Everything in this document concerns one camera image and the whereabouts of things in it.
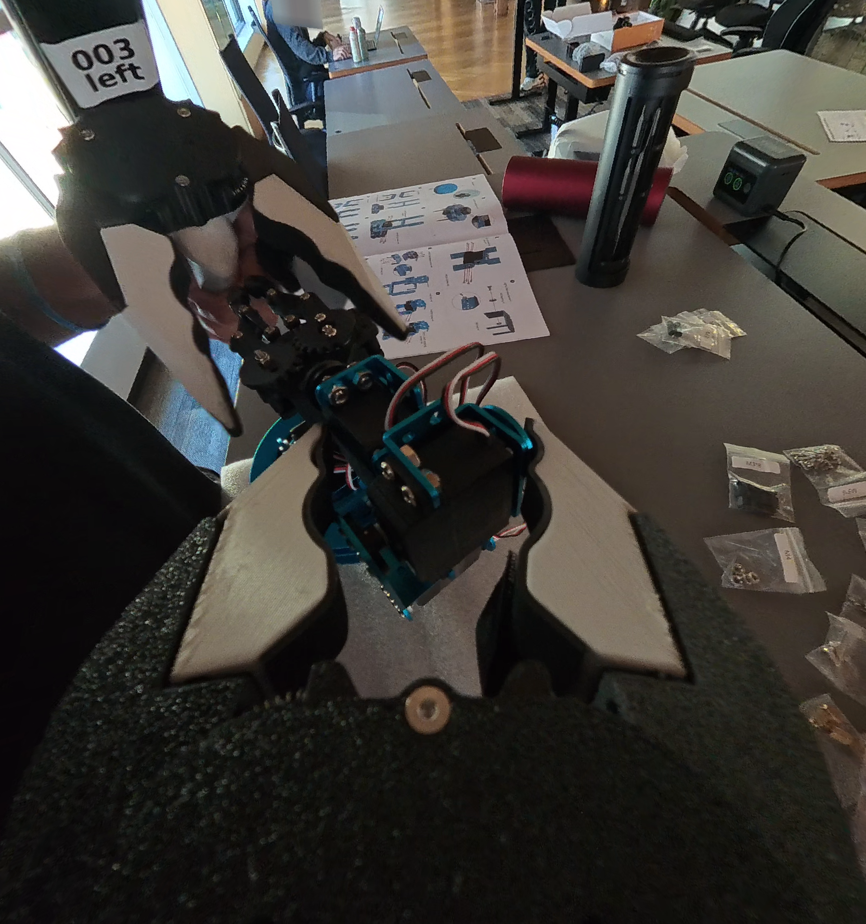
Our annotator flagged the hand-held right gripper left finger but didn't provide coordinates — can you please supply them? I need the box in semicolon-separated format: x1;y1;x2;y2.
170;426;350;687

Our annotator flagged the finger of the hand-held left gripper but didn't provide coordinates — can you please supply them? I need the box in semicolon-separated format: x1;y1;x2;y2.
250;174;412;343
98;224;246;437

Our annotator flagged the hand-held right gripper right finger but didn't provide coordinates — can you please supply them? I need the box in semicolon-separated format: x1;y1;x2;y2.
479;419;689;682

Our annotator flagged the blue toy robot arm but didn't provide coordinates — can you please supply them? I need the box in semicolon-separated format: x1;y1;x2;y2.
246;354;535;625

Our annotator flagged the red white black servo cable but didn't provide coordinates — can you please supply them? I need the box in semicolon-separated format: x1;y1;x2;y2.
339;343;535;552

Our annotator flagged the person's left forearm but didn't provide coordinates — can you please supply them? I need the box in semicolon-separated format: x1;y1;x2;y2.
0;224;123;345

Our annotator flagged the dark grey desk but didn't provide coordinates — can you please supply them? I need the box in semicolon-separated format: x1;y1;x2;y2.
209;58;866;809

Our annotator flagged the cluttered office desk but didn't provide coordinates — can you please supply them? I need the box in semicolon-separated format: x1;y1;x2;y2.
524;0;694;131

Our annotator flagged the black desk panel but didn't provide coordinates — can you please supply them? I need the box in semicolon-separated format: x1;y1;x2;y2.
758;217;866;362

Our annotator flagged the person's left hand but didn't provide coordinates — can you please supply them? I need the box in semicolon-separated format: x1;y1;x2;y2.
173;214;260;343

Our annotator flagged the printed instruction sheet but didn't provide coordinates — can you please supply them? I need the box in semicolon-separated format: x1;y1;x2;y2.
329;174;552;362

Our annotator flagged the white foam sheet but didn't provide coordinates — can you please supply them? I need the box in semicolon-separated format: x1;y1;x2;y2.
224;376;549;701

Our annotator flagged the pile of small parts bags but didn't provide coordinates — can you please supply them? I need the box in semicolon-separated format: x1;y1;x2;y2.
703;441;866;896

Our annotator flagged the red tube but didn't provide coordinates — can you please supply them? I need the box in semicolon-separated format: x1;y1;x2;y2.
501;155;675;225

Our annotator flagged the small clear parts bag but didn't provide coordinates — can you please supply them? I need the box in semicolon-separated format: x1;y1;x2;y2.
638;308;749;359

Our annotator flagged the white plastic bag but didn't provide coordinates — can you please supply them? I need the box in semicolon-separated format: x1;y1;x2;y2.
549;113;689;163

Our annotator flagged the black cylindrical flask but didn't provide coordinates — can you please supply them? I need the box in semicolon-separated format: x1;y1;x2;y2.
575;44;694;290

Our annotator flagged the small black box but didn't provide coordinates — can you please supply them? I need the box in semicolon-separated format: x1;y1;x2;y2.
711;135;809;218

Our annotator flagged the beige office table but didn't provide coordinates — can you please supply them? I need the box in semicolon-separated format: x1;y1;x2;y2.
679;51;866;189

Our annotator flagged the black power cable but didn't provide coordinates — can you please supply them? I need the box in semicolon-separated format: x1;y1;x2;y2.
770;210;855;285

